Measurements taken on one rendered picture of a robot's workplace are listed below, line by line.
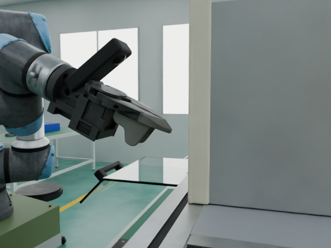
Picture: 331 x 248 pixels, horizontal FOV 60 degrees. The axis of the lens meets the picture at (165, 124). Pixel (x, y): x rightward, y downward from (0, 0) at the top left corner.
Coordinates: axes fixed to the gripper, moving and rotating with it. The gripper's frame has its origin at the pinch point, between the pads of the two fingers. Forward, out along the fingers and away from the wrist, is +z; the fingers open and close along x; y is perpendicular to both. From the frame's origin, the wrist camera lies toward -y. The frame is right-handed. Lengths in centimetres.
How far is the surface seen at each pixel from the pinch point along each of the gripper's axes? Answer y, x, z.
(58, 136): 148, -301, -207
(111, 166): 20.1, -20.2, -12.9
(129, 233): 51, -48, -7
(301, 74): -12.7, 14.6, 13.0
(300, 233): -0.8, 18.8, 18.3
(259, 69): -11.7, 14.6, 9.5
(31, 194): 115, -120, -96
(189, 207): 3.2, 16.0, 9.6
